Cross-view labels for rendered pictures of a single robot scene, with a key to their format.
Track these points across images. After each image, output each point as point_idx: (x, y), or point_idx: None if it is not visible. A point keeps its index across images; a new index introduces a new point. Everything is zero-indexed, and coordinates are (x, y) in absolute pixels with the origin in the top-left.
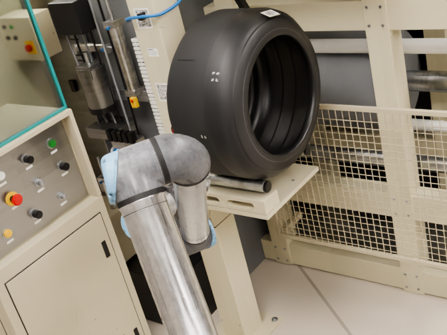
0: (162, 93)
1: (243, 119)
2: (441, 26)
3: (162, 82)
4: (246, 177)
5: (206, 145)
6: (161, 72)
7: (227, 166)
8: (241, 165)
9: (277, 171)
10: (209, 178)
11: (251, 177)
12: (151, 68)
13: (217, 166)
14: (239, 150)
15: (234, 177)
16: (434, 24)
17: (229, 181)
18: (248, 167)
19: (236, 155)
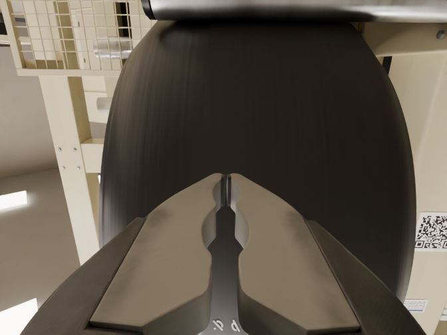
0: (445, 230)
1: None
2: (90, 147)
3: (426, 253)
4: (166, 71)
5: (230, 288)
6: (414, 272)
7: (187, 165)
8: (124, 164)
9: (139, 42)
10: (398, 6)
11: (153, 66)
12: (440, 278)
13: (246, 153)
14: (109, 236)
15: (282, 20)
16: (96, 148)
17: (298, 6)
18: (119, 140)
19: (118, 224)
